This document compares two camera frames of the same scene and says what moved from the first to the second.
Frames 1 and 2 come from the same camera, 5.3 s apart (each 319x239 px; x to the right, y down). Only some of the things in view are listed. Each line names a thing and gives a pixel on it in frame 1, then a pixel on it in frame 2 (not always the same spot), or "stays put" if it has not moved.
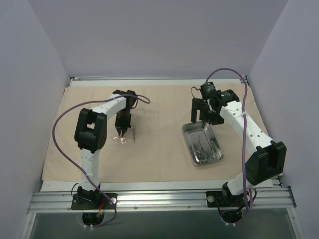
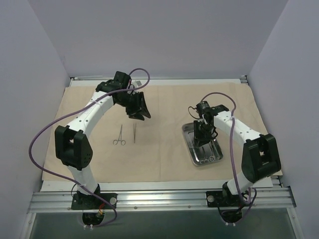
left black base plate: [93, 201] stays put
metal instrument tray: [202, 144] stays put
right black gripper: [202, 103] to [200, 132]
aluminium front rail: [270, 199] stays put
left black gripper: [122, 126] to [134, 104]
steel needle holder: [214, 158] stays put
